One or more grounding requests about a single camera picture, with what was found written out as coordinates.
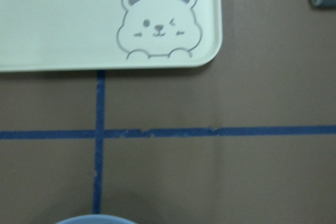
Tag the cream bear tray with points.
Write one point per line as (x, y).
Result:
(55, 35)

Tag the blue round plate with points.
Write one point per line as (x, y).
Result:
(96, 219)

